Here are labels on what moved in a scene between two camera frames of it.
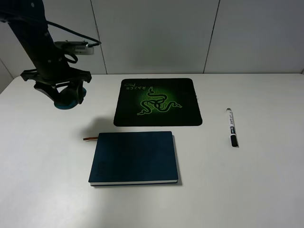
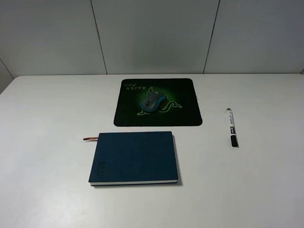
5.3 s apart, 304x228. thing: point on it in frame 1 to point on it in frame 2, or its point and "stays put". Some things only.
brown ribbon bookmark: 90,138 stays put
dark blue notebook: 133,158 stays put
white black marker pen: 233,138 stays put
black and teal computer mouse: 68,99 to 152,102
